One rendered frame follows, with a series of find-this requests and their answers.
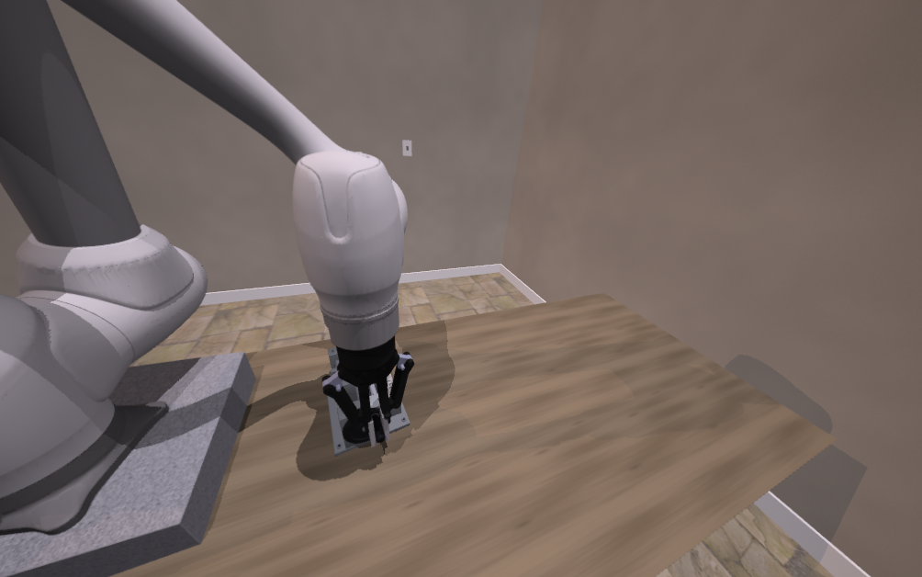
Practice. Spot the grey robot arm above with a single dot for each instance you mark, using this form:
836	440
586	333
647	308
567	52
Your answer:
99	290

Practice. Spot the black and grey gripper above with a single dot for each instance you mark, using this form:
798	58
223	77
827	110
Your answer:
372	359

